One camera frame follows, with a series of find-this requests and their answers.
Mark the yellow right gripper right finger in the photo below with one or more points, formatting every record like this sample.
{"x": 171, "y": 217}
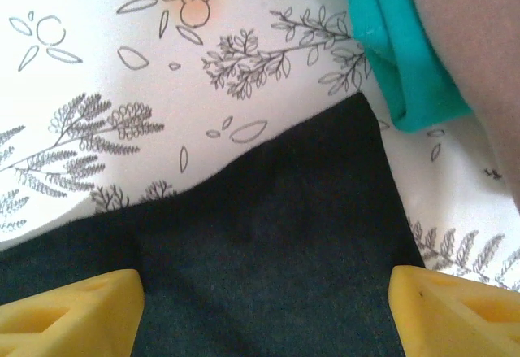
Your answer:
{"x": 455, "y": 316}

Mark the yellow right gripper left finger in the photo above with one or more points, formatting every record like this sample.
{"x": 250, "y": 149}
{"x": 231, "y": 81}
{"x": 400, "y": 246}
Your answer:
{"x": 73, "y": 316}

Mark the black t-shirt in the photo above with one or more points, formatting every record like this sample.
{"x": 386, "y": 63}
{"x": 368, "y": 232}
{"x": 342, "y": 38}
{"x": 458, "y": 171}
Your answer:
{"x": 264, "y": 231}

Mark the white floral tablecloth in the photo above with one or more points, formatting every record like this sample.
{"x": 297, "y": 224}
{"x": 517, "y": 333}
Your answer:
{"x": 101, "y": 88}

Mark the pink folded t-shirt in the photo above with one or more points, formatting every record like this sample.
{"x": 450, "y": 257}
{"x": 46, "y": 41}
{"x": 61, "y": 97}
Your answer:
{"x": 479, "y": 48}

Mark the teal folded t-shirt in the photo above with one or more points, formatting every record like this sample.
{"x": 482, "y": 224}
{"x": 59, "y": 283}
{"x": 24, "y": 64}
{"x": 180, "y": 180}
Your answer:
{"x": 398, "y": 40}

